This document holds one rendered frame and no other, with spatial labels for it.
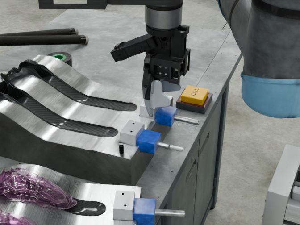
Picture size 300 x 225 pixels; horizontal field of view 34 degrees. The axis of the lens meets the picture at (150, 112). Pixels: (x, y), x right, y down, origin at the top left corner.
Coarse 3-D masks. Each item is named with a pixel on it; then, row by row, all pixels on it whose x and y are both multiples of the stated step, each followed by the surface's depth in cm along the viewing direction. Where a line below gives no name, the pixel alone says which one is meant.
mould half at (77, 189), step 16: (48, 176) 96; (64, 176) 98; (80, 192) 96; (96, 192) 97; (112, 192) 97; (0, 208) 87; (16, 208) 87; (32, 208) 88; (48, 208) 90; (48, 224) 87; (64, 224) 89; (80, 224) 90; (96, 224) 90; (112, 224) 90; (128, 224) 90
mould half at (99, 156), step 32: (64, 64) 126; (0, 96) 111; (32, 96) 114; (64, 96) 118; (96, 96) 121; (128, 96) 120; (0, 128) 109; (32, 128) 107; (160, 128) 115; (32, 160) 111; (64, 160) 107; (96, 160) 103; (128, 160) 100
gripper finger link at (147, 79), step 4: (148, 64) 105; (144, 68) 103; (148, 68) 104; (144, 72) 104; (148, 72) 104; (144, 76) 104; (148, 76) 104; (152, 76) 105; (144, 80) 104; (148, 80) 104; (152, 80) 106; (144, 84) 104; (148, 84) 104; (144, 88) 105; (148, 88) 105; (144, 92) 106; (148, 92) 106; (144, 96) 106; (148, 96) 106
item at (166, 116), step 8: (144, 104) 112; (144, 112) 112; (160, 112) 111; (168, 112) 111; (176, 112) 113; (160, 120) 112; (168, 120) 111; (176, 120) 112; (184, 120) 111; (192, 120) 111
